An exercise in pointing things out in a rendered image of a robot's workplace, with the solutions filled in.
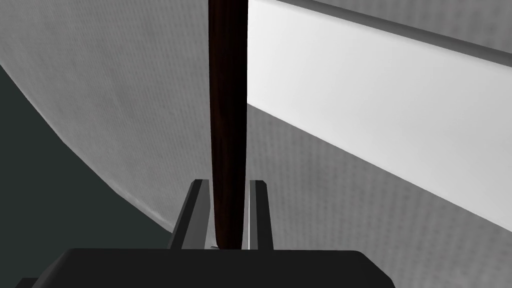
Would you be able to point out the dark brown wooden bar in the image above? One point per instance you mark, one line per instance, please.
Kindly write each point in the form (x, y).
(228, 120)

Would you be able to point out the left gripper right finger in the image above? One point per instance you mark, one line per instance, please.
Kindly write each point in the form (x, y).
(259, 216)

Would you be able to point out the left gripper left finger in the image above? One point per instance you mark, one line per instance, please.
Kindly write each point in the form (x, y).
(194, 218)

